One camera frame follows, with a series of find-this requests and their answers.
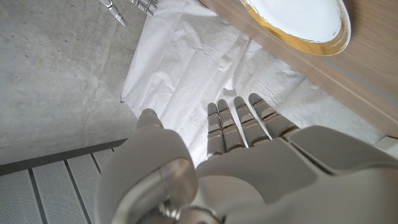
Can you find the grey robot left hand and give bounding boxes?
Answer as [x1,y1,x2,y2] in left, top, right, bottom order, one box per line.
[95,92,398,224]

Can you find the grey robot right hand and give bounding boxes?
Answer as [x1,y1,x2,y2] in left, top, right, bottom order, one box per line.
[98,0,159,28]

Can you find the white paper plate gold rim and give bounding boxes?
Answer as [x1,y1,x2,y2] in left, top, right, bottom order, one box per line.
[239,0,352,57]

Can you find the white curtain backdrop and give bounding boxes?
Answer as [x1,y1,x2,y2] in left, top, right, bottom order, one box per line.
[120,0,387,166]

